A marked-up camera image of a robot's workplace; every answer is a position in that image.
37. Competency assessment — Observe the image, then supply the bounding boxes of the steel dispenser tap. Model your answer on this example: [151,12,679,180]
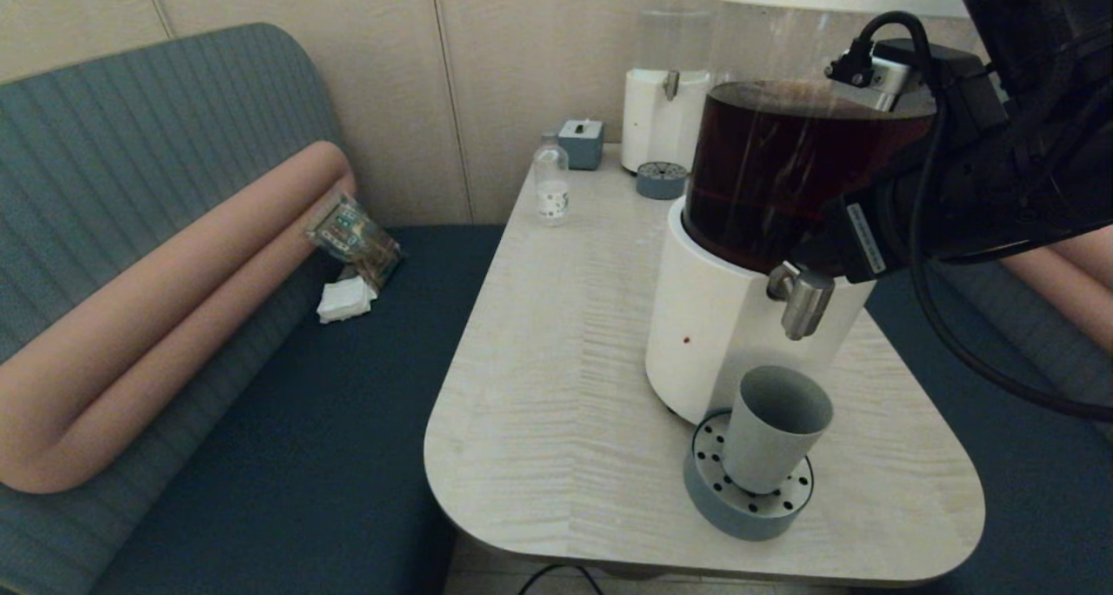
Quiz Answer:
[767,262,836,342]

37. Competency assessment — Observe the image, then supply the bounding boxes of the black floor cable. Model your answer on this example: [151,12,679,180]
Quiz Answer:
[520,564,605,595]

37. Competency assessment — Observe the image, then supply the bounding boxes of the small blue-grey box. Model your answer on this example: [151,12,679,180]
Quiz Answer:
[556,119,604,171]

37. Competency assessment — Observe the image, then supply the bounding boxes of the round grey drip tray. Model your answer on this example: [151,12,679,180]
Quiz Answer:
[683,410,816,542]

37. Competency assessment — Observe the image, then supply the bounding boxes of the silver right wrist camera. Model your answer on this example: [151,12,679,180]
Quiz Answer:
[826,38,924,113]

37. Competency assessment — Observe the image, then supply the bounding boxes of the pink bolster cushion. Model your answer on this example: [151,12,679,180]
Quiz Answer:
[1000,225,1113,357]
[0,140,357,496]

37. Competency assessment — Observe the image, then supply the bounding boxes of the small white water dispenser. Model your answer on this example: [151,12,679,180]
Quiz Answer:
[620,0,724,175]

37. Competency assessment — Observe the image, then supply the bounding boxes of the grey plastic cup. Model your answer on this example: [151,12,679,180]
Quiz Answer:
[723,366,834,496]

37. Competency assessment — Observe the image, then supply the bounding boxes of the large white tea dispenser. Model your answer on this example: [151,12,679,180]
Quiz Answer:
[645,0,970,426]

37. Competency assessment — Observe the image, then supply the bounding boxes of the black right camera cable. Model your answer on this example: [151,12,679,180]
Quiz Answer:
[824,10,1113,424]

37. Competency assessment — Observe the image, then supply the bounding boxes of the teal upholstered bench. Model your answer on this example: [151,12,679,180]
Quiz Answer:
[0,23,505,595]
[856,230,1113,595]

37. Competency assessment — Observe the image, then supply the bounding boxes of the white tissue pack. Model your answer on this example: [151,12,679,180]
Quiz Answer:
[316,275,378,324]

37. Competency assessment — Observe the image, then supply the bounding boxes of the clear plastic bottle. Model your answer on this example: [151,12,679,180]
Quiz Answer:
[532,134,570,227]

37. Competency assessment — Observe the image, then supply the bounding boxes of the small blue perforated drip tray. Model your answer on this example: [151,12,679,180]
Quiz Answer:
[635,161,688,200]

